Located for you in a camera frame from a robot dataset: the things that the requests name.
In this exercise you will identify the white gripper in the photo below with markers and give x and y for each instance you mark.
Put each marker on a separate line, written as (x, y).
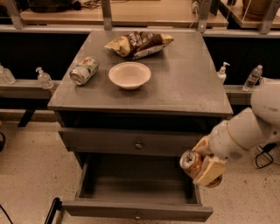
(222, 142)

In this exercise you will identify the orange soda can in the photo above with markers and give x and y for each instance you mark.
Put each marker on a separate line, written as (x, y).
(191, 162)

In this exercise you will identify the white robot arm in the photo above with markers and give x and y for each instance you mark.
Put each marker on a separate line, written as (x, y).
(258, 124)

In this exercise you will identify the open middle drawer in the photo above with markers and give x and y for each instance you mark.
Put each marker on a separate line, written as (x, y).
(136, 187)

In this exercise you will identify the closed top drawer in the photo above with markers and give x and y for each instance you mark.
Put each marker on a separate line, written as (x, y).
(127, 141)

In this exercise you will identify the green white soda can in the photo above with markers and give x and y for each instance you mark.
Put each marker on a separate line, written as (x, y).
(84, 70)

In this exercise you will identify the white pump bottle right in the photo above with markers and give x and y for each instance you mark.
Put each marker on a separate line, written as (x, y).
(222, 72)

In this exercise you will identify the clear water bottle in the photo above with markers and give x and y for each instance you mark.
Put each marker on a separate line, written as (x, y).
(253, 78)

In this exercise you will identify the white bowl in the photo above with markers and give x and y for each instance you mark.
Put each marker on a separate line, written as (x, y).
(129, 75)

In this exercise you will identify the brown chip bag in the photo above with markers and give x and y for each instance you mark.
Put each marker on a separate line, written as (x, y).
(138, 44)

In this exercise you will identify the black stand leg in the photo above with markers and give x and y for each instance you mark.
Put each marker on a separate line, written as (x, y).
(55, 206)

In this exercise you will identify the wooden back table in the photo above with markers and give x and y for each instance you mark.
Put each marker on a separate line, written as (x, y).
(176, 13)

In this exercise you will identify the clear sanitizer pump bottle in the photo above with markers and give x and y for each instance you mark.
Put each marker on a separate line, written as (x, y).
(44, 79)

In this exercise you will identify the clear bottle far left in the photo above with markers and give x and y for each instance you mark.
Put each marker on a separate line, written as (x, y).
(6, 75)

